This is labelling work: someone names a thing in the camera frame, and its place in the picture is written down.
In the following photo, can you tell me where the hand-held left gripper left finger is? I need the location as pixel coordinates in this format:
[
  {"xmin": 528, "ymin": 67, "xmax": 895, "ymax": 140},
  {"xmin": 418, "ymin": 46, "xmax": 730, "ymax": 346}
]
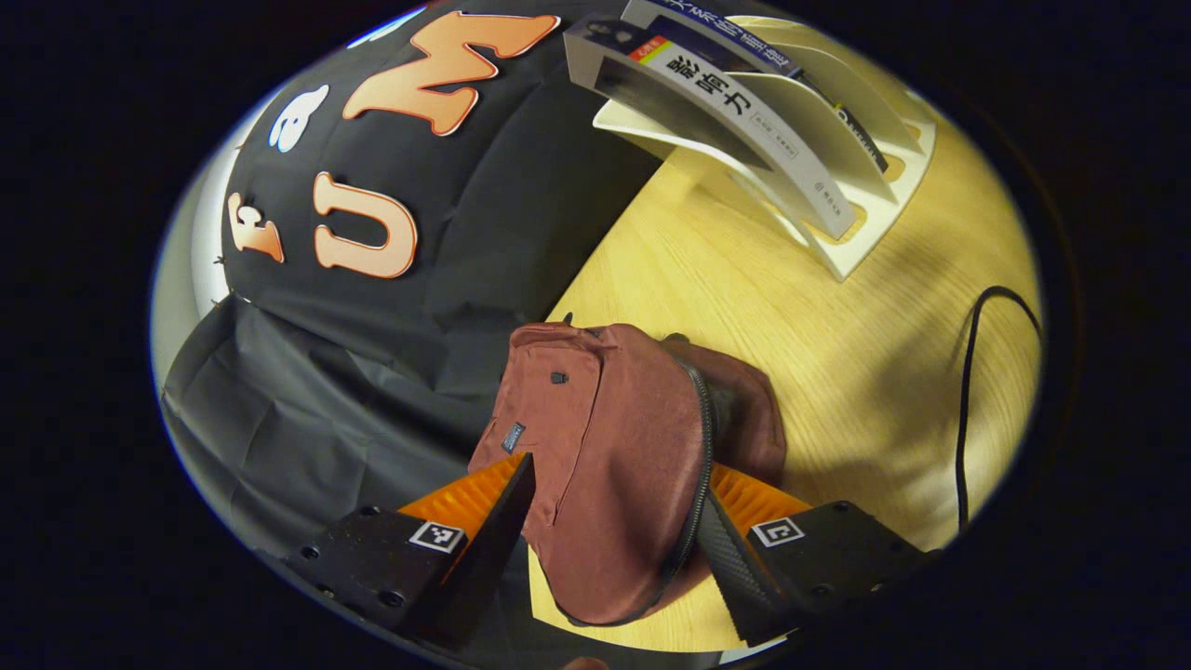
[{"xmin": 282, "ymin": 452, "xmax": 539, "ymax": 652}]

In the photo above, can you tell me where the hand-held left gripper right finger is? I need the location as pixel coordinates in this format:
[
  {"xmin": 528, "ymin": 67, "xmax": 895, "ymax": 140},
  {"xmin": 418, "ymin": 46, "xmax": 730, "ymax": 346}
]
[{"xmin": 696, "ymin": 462, "xmax": 936, "ymax": 650}]

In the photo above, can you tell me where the reddish brown schoolbag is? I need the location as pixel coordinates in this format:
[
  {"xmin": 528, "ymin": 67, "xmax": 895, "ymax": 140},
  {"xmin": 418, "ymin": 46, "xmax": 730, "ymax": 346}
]
[{"xmin": 467, "ymin": 321, "xmax": 787, "ymax": 627}]

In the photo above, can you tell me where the white bookshelf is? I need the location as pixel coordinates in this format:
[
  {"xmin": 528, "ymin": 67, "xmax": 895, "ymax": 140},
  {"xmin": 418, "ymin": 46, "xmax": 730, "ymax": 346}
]
[{"xmin": 593, "ymin": 14, "xmax": 936, "ymax": 283}]

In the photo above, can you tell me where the white spine book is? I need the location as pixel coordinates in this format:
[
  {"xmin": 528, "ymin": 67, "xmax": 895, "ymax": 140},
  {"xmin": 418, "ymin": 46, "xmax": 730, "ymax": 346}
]
[{"xmin": 563, "ymin": 17, "xmax": 857, "ymax": 241}]

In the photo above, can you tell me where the blue cover book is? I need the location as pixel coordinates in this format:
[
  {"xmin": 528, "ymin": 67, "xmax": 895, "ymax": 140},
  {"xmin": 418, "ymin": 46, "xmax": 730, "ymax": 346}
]
[{"xmin": 622, "ymin": 0, "xmax": 890, "ymax": 175}]

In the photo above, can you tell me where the black backdrop cloth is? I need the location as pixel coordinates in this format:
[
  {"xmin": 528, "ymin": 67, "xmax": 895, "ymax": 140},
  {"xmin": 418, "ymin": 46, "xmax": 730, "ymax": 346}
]
[{"xmin": 160, "ymin": 0, "xmax": 666, "ymax": 652}]

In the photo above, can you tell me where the black cable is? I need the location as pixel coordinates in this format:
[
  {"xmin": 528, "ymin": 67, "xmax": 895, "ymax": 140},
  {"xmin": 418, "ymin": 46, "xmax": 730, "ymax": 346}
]
[{"xmin": 957, "ymin": 286, "xmax": 1043, "ymax": 531}]

